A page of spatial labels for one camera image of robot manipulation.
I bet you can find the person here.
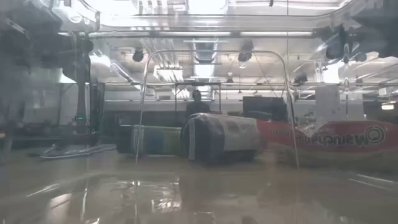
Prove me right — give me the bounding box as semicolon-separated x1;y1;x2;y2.
185;89;211;121

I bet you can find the silver tin can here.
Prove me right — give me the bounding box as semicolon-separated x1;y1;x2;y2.
182;112;261;162

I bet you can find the green herb spice jar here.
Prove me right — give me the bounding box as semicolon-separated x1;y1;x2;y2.
118;124;183;156

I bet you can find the clear plastic bin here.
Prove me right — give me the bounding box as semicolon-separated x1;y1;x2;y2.
0;0;398;224

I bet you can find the red ramen noodle packet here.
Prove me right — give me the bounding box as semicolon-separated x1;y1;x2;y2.
257;119;398;171

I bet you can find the white pillar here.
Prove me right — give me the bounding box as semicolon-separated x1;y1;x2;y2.
314;84;342;123

